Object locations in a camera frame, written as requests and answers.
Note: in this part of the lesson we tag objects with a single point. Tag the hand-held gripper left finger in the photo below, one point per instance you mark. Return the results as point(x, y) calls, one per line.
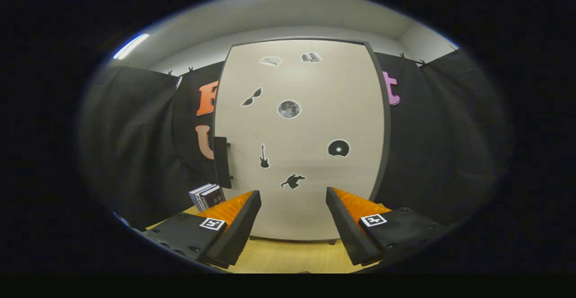
point(236, 230)

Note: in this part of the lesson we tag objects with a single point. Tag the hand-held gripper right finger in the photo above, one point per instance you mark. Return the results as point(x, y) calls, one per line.
point(348, 230)

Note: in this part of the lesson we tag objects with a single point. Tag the white cabinet door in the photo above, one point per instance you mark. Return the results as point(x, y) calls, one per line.
point(315, 122)

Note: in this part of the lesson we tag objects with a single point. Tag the grey cabinet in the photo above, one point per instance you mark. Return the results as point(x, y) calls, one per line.
point(388, 127)

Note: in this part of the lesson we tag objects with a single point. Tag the black backdrop cloth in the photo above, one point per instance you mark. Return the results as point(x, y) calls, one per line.
point(441, 154)

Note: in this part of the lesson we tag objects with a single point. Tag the long ceiling light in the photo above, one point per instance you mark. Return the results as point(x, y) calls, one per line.
point(130, 46)

